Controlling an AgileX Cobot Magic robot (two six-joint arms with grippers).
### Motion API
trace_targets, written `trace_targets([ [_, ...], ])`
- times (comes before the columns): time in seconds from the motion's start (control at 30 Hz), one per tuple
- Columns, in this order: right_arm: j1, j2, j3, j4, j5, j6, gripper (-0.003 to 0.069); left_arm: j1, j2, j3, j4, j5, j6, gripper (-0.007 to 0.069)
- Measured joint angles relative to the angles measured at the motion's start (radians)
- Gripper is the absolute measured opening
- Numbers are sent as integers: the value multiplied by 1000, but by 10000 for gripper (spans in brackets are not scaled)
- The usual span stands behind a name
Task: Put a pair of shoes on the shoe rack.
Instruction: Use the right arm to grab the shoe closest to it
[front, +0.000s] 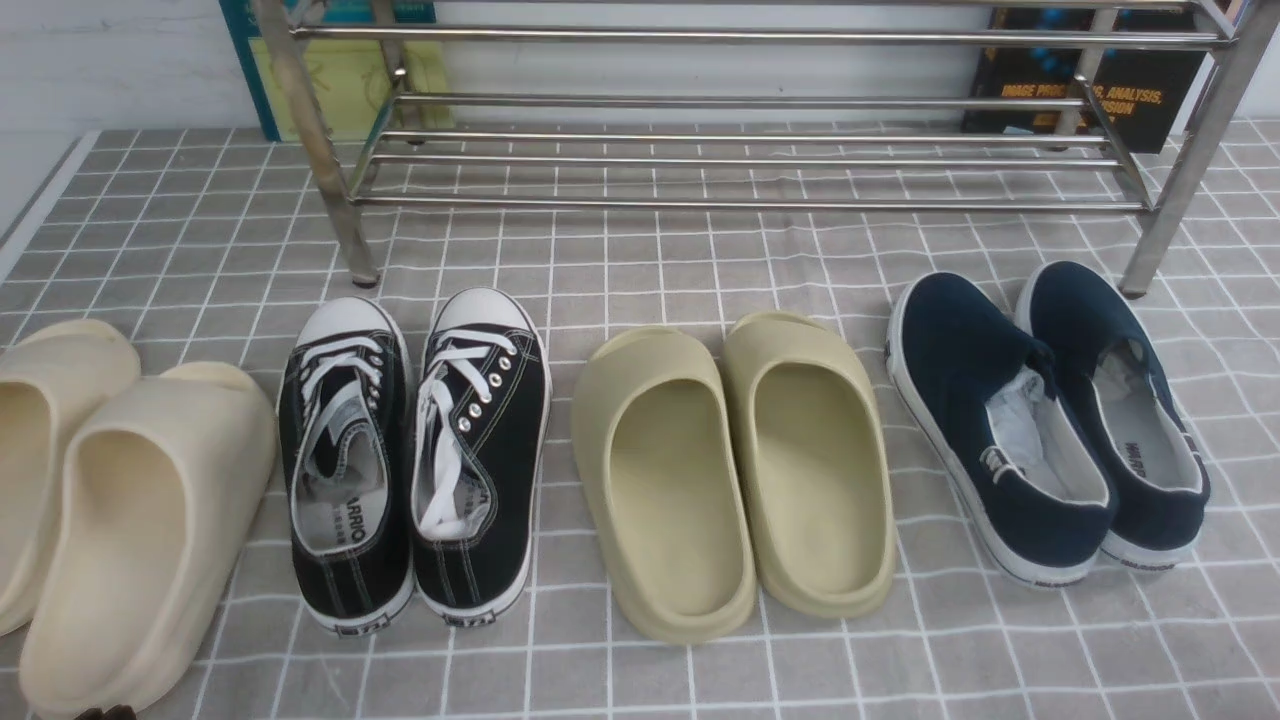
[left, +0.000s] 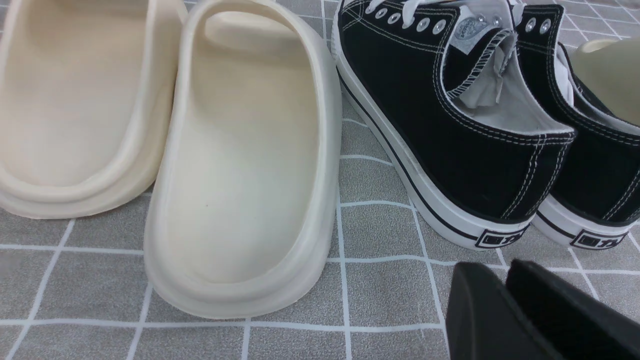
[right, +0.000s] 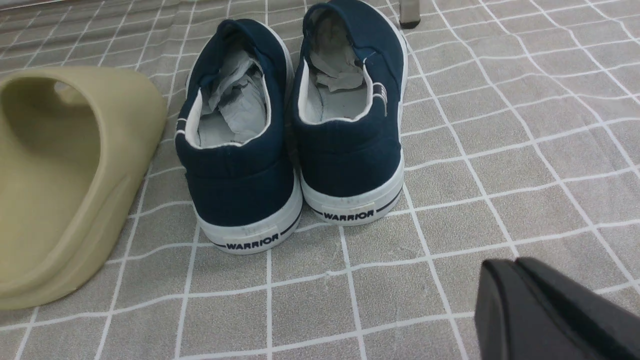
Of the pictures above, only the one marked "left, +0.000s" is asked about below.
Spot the grey checkered floor mat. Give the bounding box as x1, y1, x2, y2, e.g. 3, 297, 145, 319
1, 99, 639, 360

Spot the black canvas sneaker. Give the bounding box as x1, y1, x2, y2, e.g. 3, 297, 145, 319
331, 0, 577, 251
510, 0, 640, 251

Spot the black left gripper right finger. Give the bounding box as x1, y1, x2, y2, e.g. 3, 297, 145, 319
506, 259, 640, 360

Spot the cream slipper far left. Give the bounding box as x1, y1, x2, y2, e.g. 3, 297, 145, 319
0, 0, 188, 219

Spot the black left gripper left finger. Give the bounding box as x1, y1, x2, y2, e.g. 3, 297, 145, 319
445, 262, 564, 360

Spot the olive green slipper left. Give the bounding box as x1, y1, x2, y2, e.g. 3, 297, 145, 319
570, 37, 640, 126

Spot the cream slipper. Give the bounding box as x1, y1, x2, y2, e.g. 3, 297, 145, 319
0, 0, 188, 219
143, 0, 342, 320

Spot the black canvas sneaker left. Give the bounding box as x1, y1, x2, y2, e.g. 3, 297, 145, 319
331, 0, 577, 251

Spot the black canvas sneaker right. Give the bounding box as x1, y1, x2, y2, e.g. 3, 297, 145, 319
510, 0, 640, 251

